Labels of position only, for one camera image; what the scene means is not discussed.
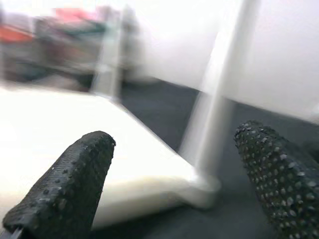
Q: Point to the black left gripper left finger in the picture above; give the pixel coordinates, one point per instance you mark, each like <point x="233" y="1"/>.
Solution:
<point x="62" y="189"/>

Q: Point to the white plastic table top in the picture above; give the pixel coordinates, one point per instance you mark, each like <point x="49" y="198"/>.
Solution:
<point x="62" y="117"/>

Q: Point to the white plastic table leg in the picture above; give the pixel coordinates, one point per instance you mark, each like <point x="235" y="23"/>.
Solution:
<point x="109" y="62"/>
<point x="224" y="87"/>

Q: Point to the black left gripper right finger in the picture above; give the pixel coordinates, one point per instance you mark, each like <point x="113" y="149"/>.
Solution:
<point x="286" y="189"/>

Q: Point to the black tablecloth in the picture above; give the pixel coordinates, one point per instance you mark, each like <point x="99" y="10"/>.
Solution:
<point x="162" y="112"/>

